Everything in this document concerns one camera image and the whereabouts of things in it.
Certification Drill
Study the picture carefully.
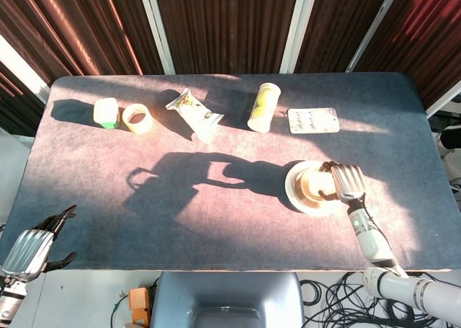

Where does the black cable bundle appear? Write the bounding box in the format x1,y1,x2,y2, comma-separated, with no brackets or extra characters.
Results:
300,270,461,328

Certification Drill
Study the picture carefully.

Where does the clear tape roll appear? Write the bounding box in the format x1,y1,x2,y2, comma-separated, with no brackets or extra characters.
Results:
122,103,153,136

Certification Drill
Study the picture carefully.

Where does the white ceramic bowl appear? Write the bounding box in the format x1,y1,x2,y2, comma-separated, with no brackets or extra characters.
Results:
285,160,349,216

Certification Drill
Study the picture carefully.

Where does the white frame post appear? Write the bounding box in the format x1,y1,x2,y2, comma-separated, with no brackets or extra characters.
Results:
344,0,405,74
135,0,176,75
425,86,461,119
279,0,321,74
0,34,50,95

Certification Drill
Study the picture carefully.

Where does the white printed card pack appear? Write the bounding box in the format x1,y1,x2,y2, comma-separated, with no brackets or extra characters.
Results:
287,107,341,135

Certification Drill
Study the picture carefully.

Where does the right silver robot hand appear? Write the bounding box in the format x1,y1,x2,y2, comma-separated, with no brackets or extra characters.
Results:
319,161,367,203

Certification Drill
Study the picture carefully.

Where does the tennis ball tube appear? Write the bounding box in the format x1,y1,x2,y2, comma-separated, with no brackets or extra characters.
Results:
246,82,281,133

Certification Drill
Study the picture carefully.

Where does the orange box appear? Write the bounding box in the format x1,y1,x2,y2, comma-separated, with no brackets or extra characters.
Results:
128,287,152,324

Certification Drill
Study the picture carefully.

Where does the dark red curtain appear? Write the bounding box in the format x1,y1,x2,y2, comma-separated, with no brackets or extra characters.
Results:
0,0,461,127

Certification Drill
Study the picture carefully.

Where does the white snack bag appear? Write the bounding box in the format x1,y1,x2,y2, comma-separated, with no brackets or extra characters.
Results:
165,88,225,143

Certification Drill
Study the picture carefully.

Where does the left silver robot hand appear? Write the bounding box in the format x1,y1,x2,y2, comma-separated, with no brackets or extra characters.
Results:
1,205,79,281

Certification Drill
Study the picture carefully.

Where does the white bottle with green cap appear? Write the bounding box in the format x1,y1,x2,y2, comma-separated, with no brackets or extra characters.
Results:
93,97,121,130

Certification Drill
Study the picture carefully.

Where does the blue table cloth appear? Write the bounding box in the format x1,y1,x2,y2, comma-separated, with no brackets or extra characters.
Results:
0,71,461,272

